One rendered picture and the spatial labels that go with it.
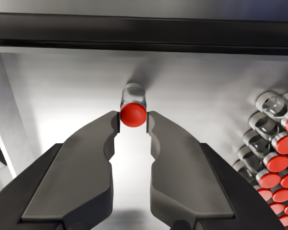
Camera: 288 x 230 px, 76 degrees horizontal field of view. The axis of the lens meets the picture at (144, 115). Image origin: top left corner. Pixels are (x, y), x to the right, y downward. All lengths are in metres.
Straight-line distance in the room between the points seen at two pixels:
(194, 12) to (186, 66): 0.04
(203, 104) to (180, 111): 0.02
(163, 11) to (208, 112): 0.11
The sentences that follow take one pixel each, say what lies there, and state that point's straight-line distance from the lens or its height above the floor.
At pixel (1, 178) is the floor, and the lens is 1.85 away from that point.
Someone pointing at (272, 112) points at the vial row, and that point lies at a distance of 0.21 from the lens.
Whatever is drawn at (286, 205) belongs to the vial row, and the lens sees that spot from 0.28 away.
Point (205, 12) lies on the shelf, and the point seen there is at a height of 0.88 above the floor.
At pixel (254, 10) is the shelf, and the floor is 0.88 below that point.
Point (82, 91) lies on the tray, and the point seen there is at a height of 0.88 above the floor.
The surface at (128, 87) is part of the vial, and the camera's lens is 0.16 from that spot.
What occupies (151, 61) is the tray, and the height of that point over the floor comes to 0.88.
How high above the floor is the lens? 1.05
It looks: 61 degrees down
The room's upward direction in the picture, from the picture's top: 175 degrees clockwise
